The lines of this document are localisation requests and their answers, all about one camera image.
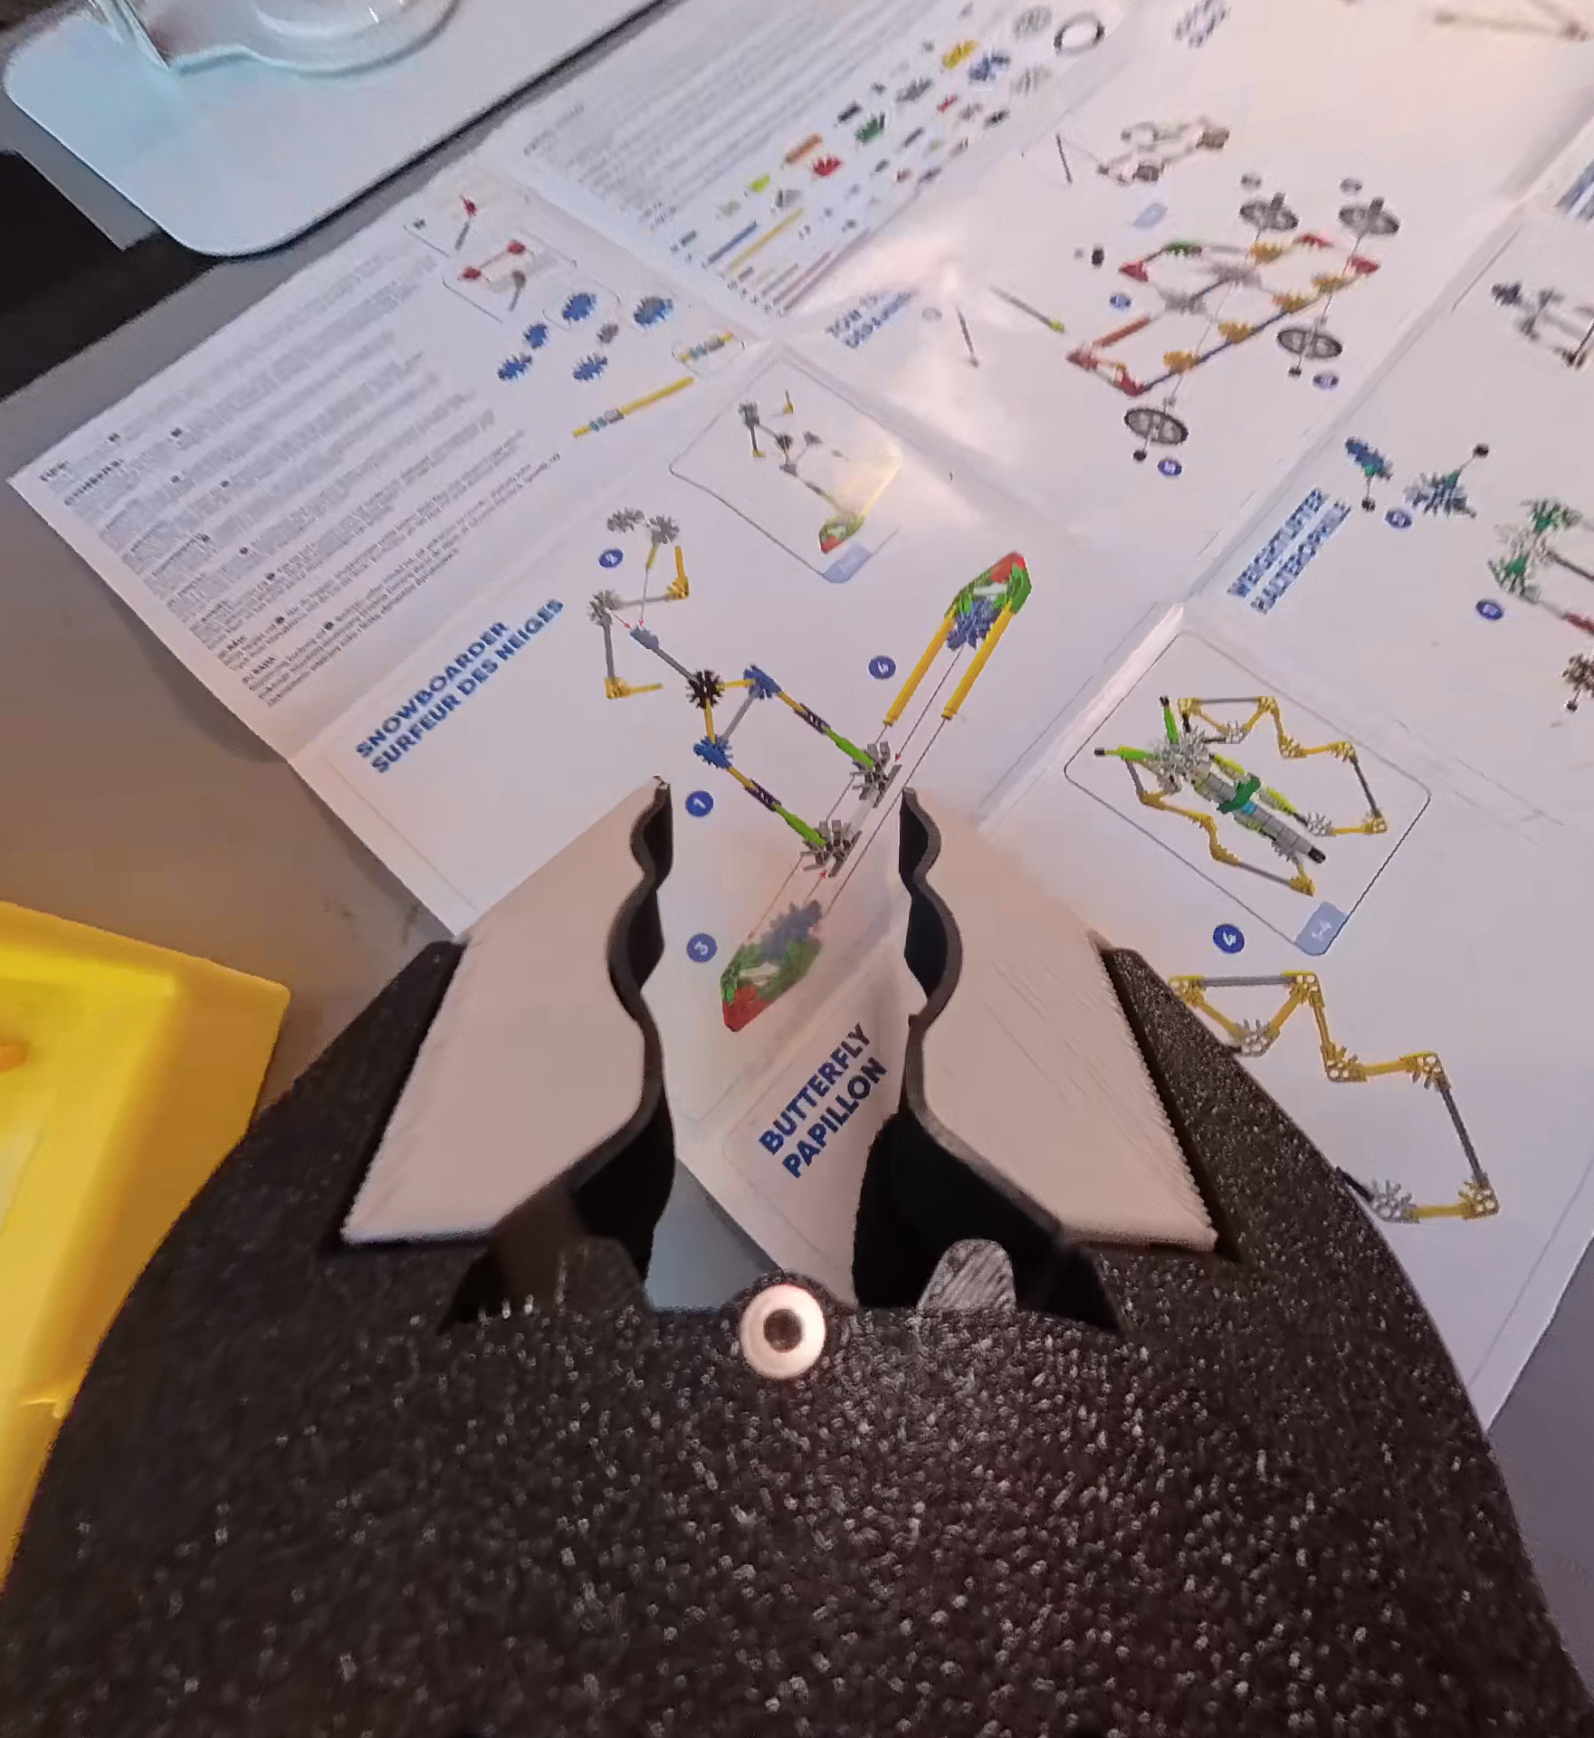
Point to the grey desk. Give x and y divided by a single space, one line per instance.
89 706

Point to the white printed instruction sheet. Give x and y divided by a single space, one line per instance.
1095 542

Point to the black desk mat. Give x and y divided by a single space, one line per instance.
9 297

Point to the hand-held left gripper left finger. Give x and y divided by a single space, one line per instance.
498 1086

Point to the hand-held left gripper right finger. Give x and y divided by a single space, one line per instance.
1068 1086

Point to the white flat pad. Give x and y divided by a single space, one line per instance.
266 149

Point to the yellow plastic tray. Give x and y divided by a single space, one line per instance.
131 1031

